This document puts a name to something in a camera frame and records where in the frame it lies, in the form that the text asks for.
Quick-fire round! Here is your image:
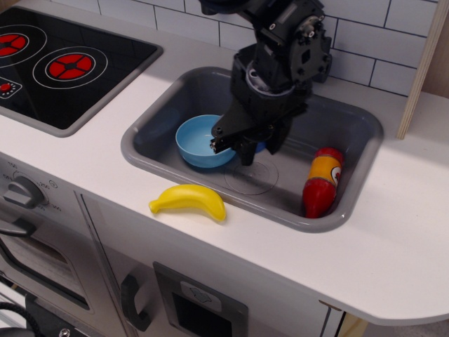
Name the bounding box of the light wooden side post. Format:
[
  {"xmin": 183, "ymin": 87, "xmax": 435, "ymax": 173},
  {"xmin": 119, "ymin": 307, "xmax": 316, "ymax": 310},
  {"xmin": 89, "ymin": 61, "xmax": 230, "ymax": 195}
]
[{"xmin": 396, "ymin": 0, "xmax": 448, "ymax": 140}]

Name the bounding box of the yellow toy banana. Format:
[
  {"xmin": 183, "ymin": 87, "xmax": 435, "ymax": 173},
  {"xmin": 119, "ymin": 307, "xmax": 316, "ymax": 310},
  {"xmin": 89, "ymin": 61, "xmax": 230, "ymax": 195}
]
[{"xmin": 149, "ymin": 184, "xmax": 227, "ymax": 221}]

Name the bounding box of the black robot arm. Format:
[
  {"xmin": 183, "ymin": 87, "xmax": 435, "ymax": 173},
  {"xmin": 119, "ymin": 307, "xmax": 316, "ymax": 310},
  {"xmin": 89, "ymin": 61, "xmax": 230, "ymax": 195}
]
[{"xmin": 201, "ymin": 1, "xmax": 333, "ymax": 166}]

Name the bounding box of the light blue bowl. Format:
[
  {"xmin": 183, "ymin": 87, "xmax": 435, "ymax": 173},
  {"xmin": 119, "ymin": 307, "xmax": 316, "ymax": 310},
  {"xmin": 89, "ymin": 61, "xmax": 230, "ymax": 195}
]
[{"xmin": 175, "ymin": 114, "xmax": 236, "ymax": 169}]

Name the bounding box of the blue handled grey spoon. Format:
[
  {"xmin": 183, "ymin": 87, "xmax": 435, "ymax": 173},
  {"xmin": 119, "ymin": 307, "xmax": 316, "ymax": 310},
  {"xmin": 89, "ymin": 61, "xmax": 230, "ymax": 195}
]
[{"xmin": 255, "ymin": 141, "xmax": 266, "ymax": 153}]

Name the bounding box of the red yellow ketchup bottle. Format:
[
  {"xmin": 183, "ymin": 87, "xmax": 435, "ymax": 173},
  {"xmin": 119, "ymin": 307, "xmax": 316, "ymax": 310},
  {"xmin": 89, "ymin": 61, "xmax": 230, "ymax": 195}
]
[{"xmin": 302, "ymin": 147, "xmax": 344, "ymax": 218}]

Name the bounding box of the black cable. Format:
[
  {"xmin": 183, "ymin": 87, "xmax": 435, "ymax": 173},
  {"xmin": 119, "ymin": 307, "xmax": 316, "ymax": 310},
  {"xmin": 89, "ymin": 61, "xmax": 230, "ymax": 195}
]
[{"xmin": 0, "ymin": 301, "xmax": 41, "ymax": 337}]

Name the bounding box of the grey dispenser panel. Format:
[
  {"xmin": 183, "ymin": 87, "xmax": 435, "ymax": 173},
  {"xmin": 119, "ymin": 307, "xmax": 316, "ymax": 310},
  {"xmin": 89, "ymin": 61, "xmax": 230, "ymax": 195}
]
[{"xmin": 153, "ymin": 262, "xmax": 248, "ymax": 337}]

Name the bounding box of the grey oven door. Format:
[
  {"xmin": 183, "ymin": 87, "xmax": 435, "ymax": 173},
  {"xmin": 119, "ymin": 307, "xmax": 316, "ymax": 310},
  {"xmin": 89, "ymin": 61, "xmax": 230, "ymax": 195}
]
[{"xmin": 1, "ymin": 202, "xmax": 126, "ymax": 336}]

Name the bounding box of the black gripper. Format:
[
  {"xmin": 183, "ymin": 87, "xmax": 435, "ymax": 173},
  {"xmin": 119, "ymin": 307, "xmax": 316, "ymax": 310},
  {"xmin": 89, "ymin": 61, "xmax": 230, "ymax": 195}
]
[{"xmin": 210, "ymin": 52, "xmax": 311, "ymax": 166}]

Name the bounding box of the grey oven door handle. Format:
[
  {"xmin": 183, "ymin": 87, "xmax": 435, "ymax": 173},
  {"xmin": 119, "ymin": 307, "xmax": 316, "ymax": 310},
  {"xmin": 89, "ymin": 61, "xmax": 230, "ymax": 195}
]
[{"xmin": 1, "ymin": 218, "xmax": 36, "ymax": 237}]

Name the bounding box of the black toy stovetop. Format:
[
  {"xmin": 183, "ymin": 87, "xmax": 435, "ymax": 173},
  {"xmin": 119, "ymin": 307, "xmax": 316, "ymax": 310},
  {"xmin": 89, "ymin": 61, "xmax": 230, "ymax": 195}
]
[{"xmin": 1, "ymin": 6, "xmax": 163, "ymax": 138}]

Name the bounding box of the grey oven knob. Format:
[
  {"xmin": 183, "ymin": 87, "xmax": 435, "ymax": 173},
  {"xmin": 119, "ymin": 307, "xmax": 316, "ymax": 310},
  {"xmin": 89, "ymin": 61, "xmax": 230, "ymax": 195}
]
[{"xmin": 3, "ymin": 176, "xmax": 45, "ymax": 209}]

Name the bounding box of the dark grey cabinet handle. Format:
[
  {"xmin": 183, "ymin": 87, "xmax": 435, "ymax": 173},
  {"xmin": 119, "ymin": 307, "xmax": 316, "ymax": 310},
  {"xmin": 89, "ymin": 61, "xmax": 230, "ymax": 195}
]
[{"xmin": 120, "ymin": 275, "xmax": 152, "ymax": 332}]

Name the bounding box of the grey toy sink basin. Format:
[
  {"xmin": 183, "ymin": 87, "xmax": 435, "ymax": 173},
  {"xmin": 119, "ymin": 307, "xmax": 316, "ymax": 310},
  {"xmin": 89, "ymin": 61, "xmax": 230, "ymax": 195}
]
[{"xmin": 121, "ymin": 67, "xmax": 383, "ymax": 232}]

